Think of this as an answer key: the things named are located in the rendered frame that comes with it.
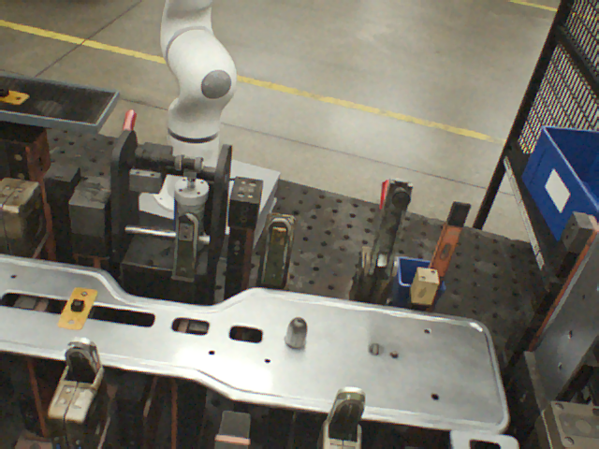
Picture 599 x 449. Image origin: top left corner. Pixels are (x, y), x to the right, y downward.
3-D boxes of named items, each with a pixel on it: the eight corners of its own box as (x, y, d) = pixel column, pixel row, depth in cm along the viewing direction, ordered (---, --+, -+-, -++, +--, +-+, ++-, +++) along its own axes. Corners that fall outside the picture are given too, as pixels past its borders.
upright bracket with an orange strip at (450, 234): (384, 396, 129) (453, 203, 98) (384, 390, 130) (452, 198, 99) (398, 398, 129) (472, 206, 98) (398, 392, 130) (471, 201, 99)
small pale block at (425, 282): (372, 411, 126) (418, 281, 103) (372, 396, 128) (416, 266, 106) (389, 412, 126) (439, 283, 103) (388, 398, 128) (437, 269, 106)
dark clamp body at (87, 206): (71, 358, 126) (49, 209, 102) (92, 311, 136) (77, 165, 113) (124, 366, 126) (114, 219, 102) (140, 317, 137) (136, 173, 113)
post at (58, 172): (65, 333, 130) (41, 175, 105) (73, 315, 134) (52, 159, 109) (88, 336, 130) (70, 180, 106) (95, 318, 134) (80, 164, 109)
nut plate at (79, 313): (80, 330, 94) (80, 325, 93) (55, 326, 94) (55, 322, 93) (98, 291, 100) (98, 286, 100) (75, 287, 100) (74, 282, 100)
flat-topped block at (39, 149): (9, 286, 138) (-28, 107, 110) (24, 262, 144) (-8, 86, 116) (54, 293, 138) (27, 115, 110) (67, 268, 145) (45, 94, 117)
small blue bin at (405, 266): (390, 311, 148) (399, 284, 142) (388, 282, 156) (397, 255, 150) (435, 318, 148) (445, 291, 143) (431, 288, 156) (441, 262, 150)
